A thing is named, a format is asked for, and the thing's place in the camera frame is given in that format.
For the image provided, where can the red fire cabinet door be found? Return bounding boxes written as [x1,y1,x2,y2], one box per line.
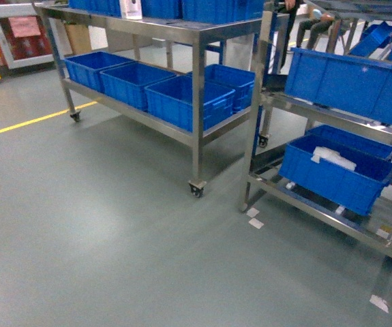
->
[0,1,53,69]

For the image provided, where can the blue crate on cart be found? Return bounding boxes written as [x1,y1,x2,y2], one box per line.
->
[205,64,255,114]
[100,62,177,112]
[145,76,235,132]
[64,51,135,93]

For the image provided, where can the long blue bin on rack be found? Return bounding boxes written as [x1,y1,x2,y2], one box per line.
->
[285,48,392,125]

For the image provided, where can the blue crate with white cloth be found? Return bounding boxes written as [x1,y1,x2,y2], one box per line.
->
[279,134,392,215]

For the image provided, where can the steel flow rack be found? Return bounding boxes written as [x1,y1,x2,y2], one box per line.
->
[239,1,392,258]

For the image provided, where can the steel wheeled cart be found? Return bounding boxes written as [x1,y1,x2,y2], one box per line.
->
[33,1,277,198]

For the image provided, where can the white cloth in crate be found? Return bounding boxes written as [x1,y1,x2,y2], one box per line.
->
[311,146,357,171]

